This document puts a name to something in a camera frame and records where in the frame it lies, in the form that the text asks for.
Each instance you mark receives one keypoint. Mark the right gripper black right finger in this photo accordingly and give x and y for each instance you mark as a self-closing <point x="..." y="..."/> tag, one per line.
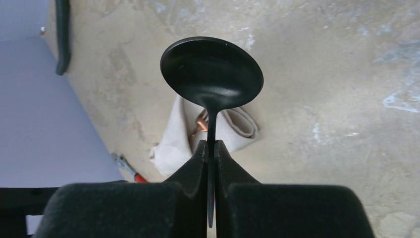
<point x="246" y="208"/>

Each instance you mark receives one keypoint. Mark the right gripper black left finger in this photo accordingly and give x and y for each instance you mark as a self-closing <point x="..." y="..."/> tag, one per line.
<point x="174" y="208"/>

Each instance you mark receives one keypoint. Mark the beige cloth napkin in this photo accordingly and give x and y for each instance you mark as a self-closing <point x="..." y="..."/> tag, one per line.
<point x="235" y="127"/>

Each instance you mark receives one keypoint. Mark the black spoon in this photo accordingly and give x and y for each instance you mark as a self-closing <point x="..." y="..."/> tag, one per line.
<point x="216" y="75"/>

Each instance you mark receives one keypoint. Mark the black foam tube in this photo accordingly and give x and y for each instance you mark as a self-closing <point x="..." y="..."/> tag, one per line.
<point x="62" y="8"/>

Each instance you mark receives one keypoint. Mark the red handled wrench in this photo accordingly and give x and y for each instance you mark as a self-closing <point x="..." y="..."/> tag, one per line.
<point x="122" y="163"/>

